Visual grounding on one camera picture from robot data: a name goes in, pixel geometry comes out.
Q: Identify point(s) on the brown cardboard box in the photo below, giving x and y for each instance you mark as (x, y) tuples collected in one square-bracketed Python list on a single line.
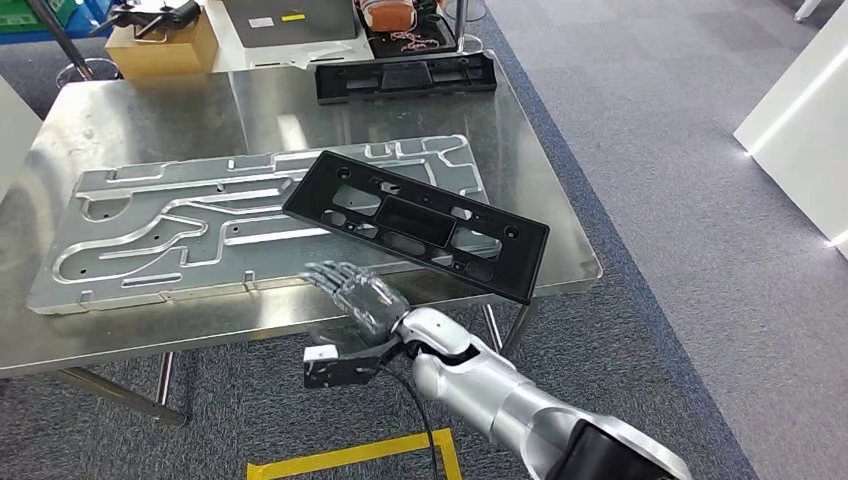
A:
[(162, 56)]

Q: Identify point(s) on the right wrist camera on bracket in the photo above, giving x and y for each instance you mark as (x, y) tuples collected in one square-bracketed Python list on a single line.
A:
[(318, 353)]

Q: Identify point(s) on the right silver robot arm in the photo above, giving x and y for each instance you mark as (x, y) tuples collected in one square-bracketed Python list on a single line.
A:
[(484, 391)]

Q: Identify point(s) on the machined aluminium fixture plate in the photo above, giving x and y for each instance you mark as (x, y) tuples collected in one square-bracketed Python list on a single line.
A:
[(199, 265)]

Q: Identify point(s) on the blue plastic crate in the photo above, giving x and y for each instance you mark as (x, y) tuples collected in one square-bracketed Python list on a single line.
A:
[(40, 38)]

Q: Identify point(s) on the orange pouch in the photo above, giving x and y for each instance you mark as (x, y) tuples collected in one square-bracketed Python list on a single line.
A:
[(387, 16)]

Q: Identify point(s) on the chrome pole with base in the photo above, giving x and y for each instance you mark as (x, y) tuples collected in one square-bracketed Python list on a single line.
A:
[(460, 26)]

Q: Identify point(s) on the green plastic crate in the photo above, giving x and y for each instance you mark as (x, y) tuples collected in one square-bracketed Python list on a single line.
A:
[(33, 14)]

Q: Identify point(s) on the black tray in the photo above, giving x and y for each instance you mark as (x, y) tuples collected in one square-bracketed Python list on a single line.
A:
[(440, 36)]

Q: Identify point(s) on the black pole stand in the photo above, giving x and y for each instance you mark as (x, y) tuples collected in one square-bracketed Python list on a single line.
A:
[(61, 41)]

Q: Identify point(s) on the black hand tool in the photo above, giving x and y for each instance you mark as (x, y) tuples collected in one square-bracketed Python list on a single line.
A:
[(156, 14)]

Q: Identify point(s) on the black plastic plate frame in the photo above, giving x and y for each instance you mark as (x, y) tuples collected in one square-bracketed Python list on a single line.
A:
[(517, 265), (407, 76)]

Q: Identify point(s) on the stainless steel workbench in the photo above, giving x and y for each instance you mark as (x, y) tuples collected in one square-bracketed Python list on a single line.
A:
[(166, 112)]

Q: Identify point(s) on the yellow floor tape square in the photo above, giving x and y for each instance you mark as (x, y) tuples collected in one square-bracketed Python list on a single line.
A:
[(344, 456)]

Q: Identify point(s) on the dark grey flat case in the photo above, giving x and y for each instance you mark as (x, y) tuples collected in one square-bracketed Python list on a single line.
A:
[(305, 30)]

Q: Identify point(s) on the white panel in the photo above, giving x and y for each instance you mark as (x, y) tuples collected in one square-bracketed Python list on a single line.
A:
[(808, 132), (13, 132)]

